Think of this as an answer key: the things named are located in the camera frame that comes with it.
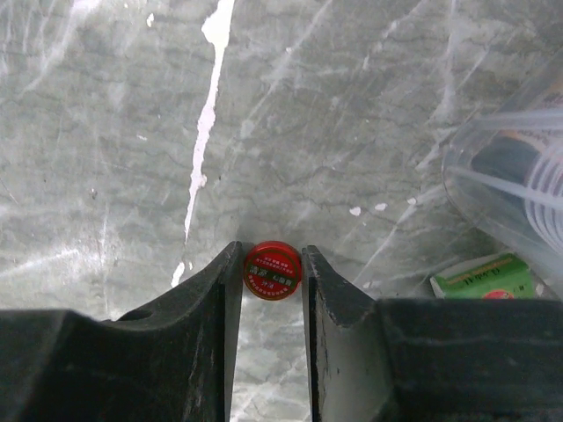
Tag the brown orange-cap bottle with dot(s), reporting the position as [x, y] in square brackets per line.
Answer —
[526, 148]

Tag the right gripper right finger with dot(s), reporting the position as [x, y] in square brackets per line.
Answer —
[427, 359]

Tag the clear plastic medicine box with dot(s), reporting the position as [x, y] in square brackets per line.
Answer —
[503, 210]

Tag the small green box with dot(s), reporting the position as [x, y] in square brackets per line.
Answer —
[497, 276]

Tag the small red round tin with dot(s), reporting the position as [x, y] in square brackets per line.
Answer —
[272, 270]

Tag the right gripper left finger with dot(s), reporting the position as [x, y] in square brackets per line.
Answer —
[171, 359]

